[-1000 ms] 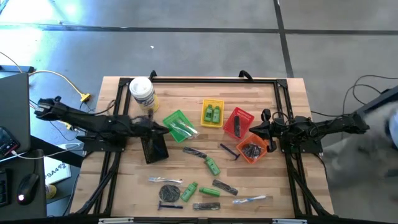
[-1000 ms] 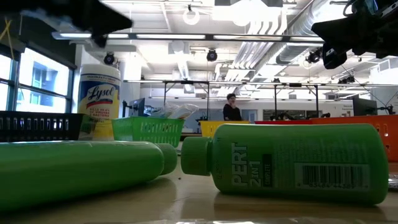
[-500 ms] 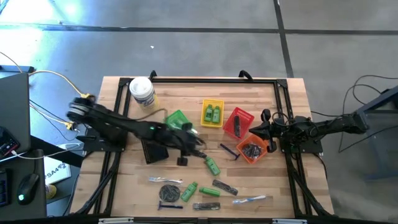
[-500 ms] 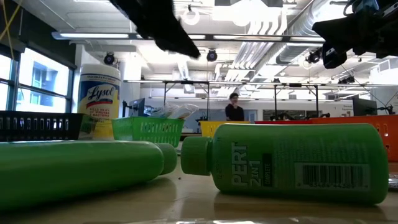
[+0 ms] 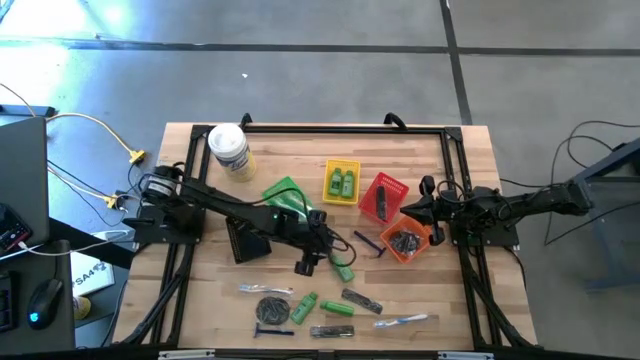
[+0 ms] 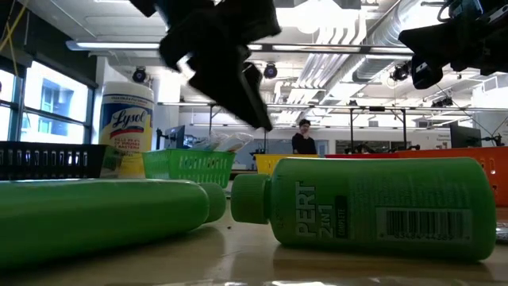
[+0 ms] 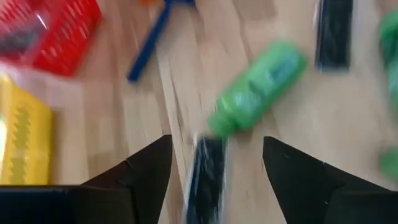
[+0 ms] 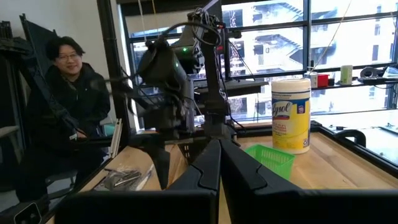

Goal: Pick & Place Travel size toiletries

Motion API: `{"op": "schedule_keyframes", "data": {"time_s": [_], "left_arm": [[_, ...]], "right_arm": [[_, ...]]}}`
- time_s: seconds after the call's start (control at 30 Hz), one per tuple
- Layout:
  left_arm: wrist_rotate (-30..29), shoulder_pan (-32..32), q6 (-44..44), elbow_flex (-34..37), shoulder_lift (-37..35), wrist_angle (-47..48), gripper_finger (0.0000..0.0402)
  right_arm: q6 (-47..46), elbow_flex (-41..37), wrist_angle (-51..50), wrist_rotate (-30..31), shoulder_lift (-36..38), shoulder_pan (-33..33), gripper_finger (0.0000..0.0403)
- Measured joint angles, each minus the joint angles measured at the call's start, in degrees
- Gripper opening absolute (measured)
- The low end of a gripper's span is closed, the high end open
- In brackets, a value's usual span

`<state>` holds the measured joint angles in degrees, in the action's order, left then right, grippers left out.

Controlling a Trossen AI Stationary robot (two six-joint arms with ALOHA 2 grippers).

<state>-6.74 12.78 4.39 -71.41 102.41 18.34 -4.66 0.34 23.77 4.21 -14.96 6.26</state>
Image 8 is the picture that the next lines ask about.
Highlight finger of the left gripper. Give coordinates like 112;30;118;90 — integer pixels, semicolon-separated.
159;136;172;191
144;136;160;187

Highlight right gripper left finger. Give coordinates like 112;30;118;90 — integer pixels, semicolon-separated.
55;139;221;224

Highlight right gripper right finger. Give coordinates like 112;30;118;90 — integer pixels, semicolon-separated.
221;139;398;224

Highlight wrapped toothbrush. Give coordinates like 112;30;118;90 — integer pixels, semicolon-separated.
136;163;155;191

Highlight green plastic basket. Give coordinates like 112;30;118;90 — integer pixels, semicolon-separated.
244;144;296;181

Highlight black side table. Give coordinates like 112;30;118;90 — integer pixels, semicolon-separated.
192;79;270;97

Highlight yellow Lysol wipes canister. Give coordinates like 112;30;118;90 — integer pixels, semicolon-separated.
271;78;312;155

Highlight person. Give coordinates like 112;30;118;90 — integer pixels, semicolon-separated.
15;35;113;203

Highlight small red box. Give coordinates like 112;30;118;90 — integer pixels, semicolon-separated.
317;73;330;88

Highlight green white canister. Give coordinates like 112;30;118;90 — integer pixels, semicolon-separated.
340;64;354;86

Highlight black board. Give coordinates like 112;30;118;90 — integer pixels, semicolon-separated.
18;14;58;78

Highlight grey tape dispenser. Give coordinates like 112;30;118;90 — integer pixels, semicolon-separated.
359;67;379;79

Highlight silver aluminium bracket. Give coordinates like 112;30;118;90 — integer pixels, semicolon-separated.
110;118;124;158

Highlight black aluminium rig frame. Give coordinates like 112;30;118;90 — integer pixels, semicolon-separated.
43;0;398;224

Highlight small black camera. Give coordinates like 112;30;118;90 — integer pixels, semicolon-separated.
14;202;43;224

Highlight thin yellow hanging cord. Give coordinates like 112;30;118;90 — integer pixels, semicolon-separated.
309;0;354;74

